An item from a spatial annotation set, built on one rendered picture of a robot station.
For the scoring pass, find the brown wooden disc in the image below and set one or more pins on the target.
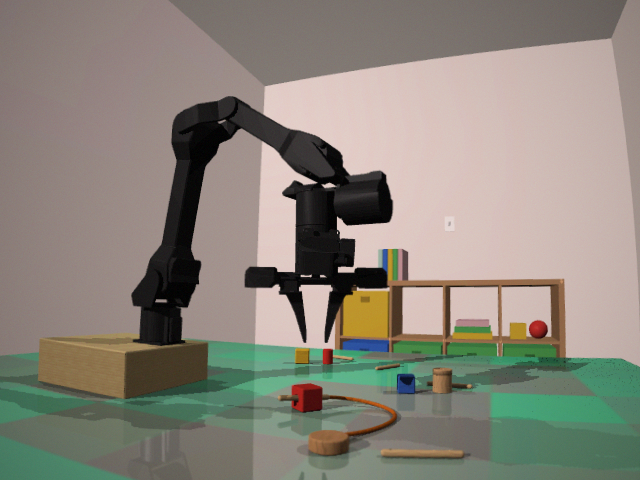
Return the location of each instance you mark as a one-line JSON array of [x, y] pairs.
[[328, 442]]

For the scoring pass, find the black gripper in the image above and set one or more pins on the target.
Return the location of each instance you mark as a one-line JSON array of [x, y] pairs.
[[289, 283]]

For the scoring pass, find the blue block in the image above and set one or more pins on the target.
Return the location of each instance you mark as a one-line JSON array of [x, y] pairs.
[[406, 383]]

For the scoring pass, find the light brown wooden cylinder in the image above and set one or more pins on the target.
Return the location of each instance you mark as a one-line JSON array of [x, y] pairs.
[[442, 380]]

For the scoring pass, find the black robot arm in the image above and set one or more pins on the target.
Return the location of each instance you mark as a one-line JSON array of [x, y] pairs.
[[172, 272]]

